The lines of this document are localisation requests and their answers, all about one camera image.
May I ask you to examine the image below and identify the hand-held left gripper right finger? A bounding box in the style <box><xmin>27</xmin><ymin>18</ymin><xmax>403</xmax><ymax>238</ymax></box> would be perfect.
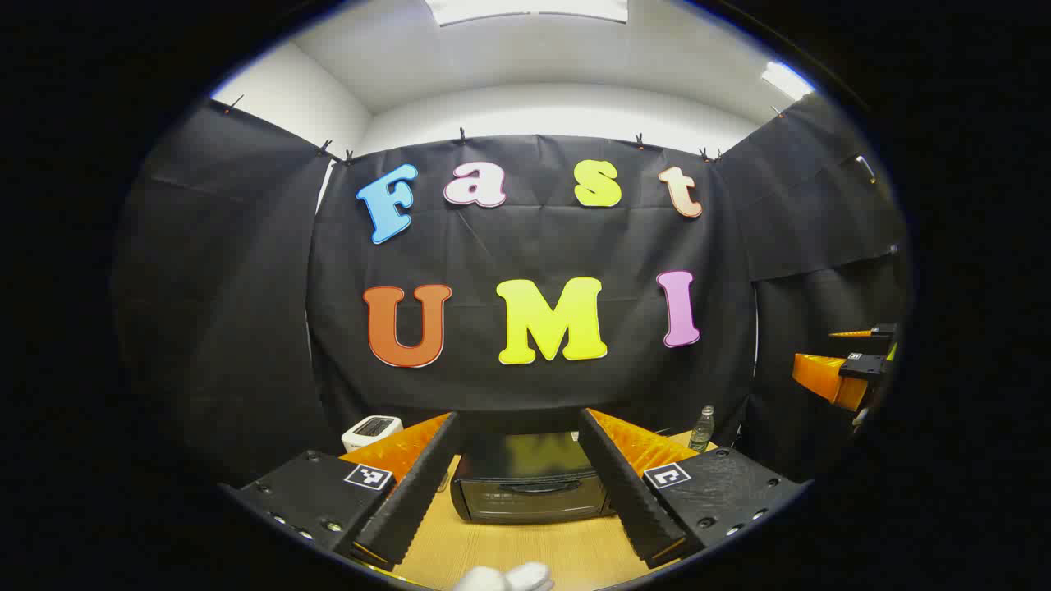
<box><xmin>577</xmin><ymin>408</ymin><xmax>810</xmax><ymax>569</ymax></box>

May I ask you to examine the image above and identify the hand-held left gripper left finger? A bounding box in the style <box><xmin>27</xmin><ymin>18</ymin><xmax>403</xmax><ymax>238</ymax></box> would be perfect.
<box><xmin>234</xmin><ymin>410</ymin><xmax>461</xmax><ymax>571</ymax></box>

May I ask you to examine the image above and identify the black electric oven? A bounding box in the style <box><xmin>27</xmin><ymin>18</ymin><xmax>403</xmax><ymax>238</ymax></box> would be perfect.
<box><xmin>450</xmin><ymin>431</ymin><xmax>617</xmax><ymax>525</ymax></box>

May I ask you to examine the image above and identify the white toaster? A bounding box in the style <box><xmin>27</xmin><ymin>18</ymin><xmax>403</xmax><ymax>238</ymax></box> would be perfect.
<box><xmin>341</xmin><ymin>415</ymin><xmax>404</xmax><ymax>454</ymax></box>

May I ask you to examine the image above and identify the clear water bottle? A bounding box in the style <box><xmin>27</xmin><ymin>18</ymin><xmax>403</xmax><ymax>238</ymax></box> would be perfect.
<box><xmin>688</xmin><ymin>405</ymin><xmax>715</xmax><ymax>454</ymax></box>

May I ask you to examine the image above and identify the ceiling light panel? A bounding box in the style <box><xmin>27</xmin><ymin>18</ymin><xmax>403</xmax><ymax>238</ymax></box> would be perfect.
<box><xmin>425</xmin><ymin>0</ymin><xmax>629</xmax><ymax>27</ymax></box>
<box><xmin>761</xmin><ymin>62</ymin><xmax>814</xmax><ymax>101</ymax></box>

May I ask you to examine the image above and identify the black backdrop cloth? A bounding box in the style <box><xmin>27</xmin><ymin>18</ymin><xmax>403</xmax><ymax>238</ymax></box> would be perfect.
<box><xmin>111</xmin><ymin>92</ymin><xmax>908</xmax><ymax>493</ymax></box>

